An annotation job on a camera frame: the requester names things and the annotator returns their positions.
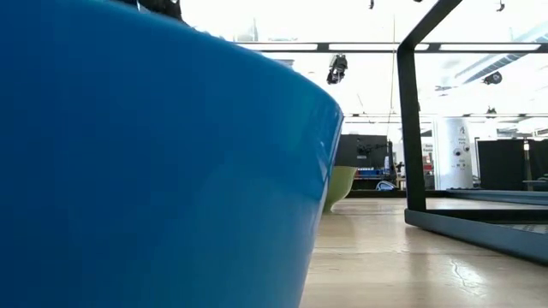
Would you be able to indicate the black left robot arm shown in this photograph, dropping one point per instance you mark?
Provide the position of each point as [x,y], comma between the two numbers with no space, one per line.
[164,7]

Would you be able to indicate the blue plastic mini bowl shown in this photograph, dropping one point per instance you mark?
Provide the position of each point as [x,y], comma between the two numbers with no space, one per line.
[150,171]

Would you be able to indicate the black background monitor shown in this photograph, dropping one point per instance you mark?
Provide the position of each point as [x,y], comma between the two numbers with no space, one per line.
[361,149]

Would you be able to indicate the blue storage crates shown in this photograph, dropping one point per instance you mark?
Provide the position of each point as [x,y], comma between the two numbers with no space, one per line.
[370,172]

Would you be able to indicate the white and blue object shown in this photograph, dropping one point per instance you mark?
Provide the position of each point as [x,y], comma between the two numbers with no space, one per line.
[385,185]

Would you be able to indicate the black perforated dish rack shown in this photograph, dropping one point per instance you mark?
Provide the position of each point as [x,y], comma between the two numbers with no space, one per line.
[411,128]

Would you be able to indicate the white round column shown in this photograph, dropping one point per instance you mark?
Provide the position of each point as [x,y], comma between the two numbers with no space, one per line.
[453,145]

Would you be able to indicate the black partition panel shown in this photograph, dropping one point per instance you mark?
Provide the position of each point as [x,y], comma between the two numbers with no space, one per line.
[501,164]

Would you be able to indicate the black ceiling-mounted device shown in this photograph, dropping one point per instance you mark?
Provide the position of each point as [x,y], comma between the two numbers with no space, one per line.
[492,78]

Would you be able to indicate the black aluminium table frame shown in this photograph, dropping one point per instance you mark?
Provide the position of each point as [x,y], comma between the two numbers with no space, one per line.
[372,193]

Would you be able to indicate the black overhead camera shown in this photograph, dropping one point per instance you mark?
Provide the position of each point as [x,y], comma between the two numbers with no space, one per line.
[337,68]

